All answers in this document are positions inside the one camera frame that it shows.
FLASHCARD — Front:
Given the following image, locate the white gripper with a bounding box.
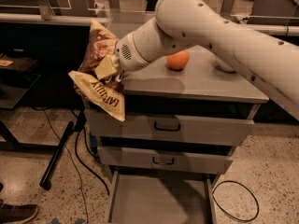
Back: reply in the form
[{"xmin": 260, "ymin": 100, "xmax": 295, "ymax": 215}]
[{"xmin": 94, "ymin": 33, "xmax": 147, "ymax": 80}]

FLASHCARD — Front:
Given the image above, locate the brown chip bag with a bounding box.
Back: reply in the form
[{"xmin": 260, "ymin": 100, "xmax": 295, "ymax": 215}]
[{"xmin": 68, "ymin": 19, "xmax": 125, "ymax": 121}]

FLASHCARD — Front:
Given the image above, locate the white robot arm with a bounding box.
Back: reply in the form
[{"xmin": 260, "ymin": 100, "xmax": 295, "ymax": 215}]
[{"xmin": 108, "ymin": 0, "xmax": 299, "ymax": 119}]

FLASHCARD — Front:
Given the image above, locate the top grey drawer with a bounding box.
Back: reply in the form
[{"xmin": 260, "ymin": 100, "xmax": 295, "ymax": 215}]
[{"xmin": 85, "ymin": 109, "xmax": 254, "ymax": 146}]

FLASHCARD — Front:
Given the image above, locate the grey drawer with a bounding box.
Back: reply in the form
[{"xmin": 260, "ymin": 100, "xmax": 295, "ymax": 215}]
[
  {"xmin": 105, "ymin": 169, "xmax": 217, "ymax": 224},
  {"xmin": 85, "ymin": 109, "xmax": 254, "ymax": 146},
  {"xmin": 98, "ymin": 146, "xmax": 233, "ymax": 175}
]

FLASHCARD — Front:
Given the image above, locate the grey drawer cabinet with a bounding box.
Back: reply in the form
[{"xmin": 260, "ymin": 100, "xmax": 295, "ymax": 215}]
[{"xmin": 78, "ymin": 10, "xmax": 270, "ymax": 224}]

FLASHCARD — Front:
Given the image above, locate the middle grey drawer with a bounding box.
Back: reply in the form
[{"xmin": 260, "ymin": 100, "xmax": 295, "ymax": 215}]
[{"xmin": 98, "ymin": 146, "xmax": 233, "ymax": 175}]

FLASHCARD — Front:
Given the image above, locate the bottom grey drawer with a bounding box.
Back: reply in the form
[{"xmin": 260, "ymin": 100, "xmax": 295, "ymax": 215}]
[{"xmin": 105, "ymin": 169, "xmax": 217, "ymax": 224}]

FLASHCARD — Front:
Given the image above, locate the orange fruit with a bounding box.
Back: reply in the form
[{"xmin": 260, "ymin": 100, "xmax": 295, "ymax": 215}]
[{"xmin": 166, "ymin": 50, "xmax": 190, "ymax": 70}]

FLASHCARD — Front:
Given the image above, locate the black side table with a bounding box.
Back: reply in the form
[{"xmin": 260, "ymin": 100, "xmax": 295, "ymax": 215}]
[{"xmin": 0, "ymin": 74, "xmax": 40, "ymax": 151}]

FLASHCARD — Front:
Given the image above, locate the black metal stand leg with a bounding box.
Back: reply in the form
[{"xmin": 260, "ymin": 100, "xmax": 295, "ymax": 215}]
[{"xmin": 39, "ymin": 121, "xmax": 74, "ymax": 190}]

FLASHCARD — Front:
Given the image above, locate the dark shoe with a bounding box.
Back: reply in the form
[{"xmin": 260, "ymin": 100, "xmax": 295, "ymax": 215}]
[{"xmin": 0, "ymin": 200, "xmax": 39, "ymax": 224}]

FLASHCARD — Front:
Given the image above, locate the black floor cable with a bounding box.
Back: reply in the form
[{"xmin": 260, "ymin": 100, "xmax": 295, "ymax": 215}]
[{"xmin": 74, "ymin": 128, "xmax": 110, "ymax": 197}]

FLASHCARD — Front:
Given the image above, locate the black cable loop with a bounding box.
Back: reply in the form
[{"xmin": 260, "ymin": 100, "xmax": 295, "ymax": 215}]
[{"xmin": 211, "ymin": 179, "xmax": 260, "ymax": 222}]

